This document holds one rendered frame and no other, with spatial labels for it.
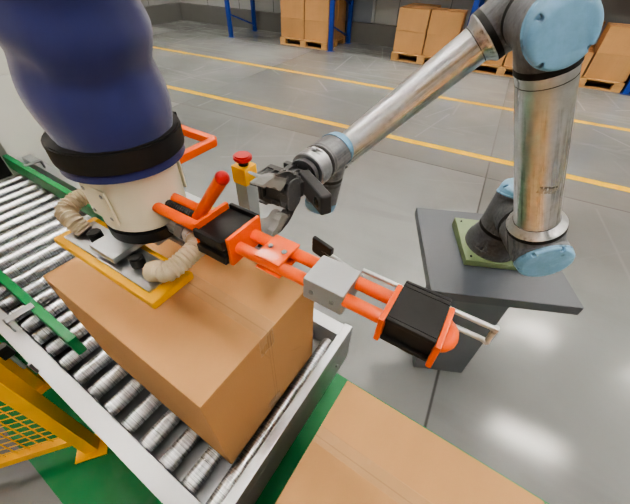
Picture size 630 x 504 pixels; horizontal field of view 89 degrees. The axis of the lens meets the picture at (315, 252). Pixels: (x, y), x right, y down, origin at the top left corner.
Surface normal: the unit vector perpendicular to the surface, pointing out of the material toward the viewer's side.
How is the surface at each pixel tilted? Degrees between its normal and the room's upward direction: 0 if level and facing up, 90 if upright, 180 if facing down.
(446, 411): 0
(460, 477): 0
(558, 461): 0
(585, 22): 87
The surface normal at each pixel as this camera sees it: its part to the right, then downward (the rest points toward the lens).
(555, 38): -0.11, 0.64
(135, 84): 0.84, 0.18
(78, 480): 0.03, -0.73
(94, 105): 0.33, 0.44
